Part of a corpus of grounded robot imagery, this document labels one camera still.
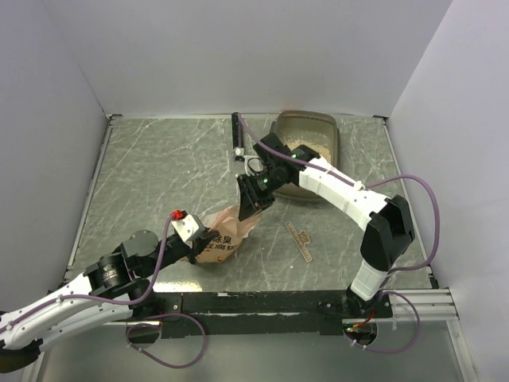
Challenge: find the beige clean litter pile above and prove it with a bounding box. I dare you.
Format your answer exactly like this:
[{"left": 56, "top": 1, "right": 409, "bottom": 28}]
[{"left": 284, "top": 135, "right": 331, "bottom": 162}]

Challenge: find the orange cat litter bag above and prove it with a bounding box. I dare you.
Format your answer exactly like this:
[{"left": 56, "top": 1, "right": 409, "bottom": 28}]
[{"left": 195, "top": 206, "right": 262, "bottom": 263}]

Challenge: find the brown plastic litter box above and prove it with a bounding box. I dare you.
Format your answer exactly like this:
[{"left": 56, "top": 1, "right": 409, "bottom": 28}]
[{"left": 268, "top": 110, "right": 341, "bottom": 200}]

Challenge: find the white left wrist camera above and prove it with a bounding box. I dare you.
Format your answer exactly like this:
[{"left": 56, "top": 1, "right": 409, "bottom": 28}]
[{"left": 171, "top": 210, "right": 205, "bottom": 242}]

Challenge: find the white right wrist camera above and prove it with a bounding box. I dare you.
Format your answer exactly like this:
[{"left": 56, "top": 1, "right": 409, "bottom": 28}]
[{"left": 233, "top": 147, "right": 264, "bottom": 175}]

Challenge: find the black microphone with grey head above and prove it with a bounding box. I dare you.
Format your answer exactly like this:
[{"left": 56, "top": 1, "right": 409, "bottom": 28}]
[{"left": 231, "top": 112, "right": 243, "bottom": 150}]

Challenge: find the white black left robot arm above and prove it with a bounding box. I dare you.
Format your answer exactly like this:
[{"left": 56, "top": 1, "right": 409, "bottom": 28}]
[{"left": 1, "top": 230, "right": 219, "bottom": 373}]

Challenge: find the aluminium frame rail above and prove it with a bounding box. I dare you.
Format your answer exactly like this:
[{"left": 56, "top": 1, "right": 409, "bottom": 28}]
[{"left": 369, "top": 115, "right": 458, "bottom": 330}]

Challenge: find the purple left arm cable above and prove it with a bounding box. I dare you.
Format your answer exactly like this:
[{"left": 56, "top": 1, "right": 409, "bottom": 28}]
[{"left": 0, "top": 212, "right": 208, "bottom": 366}]

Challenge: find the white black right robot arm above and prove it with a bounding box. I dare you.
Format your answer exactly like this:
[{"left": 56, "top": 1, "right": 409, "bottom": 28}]
[{"left": 237, "top": 133, "right": 415, "bottom": 317}]

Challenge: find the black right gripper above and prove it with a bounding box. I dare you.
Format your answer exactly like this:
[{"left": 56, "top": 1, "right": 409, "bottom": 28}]
[{"left": 236, "top": 166, "right": 283, "bottom": 223}]

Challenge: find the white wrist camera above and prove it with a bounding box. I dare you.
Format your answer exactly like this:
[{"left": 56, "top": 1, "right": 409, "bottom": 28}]
[
  {"left": 171, "top": 210, "right": 205, "bottom": 242},
  {"left": 233, "top": 147, "right": 264, "bottom": 175}
]

